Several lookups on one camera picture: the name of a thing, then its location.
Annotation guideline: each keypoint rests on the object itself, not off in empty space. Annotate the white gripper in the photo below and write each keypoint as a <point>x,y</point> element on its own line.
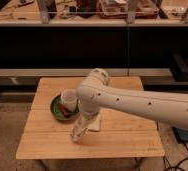
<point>84,120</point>

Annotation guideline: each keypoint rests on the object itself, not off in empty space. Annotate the white plastic bottle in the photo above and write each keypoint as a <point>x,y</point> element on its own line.
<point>77,132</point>

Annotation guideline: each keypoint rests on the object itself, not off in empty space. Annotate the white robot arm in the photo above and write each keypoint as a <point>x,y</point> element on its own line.
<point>94,92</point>

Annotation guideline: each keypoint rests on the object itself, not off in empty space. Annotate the brown sausage on plate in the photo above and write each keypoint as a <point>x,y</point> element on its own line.
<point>64,111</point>

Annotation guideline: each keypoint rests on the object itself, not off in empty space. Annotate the white cup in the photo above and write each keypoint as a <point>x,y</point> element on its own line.
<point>69,99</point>

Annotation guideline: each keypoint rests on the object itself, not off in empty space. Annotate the green plate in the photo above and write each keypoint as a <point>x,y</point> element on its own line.
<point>54,108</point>

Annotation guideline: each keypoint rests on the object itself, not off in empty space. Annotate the wooden folding table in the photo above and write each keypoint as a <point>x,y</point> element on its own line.
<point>120,137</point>

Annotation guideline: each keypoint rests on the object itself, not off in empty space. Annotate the long wooden shelf bench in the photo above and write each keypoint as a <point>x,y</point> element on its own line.
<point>23,77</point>

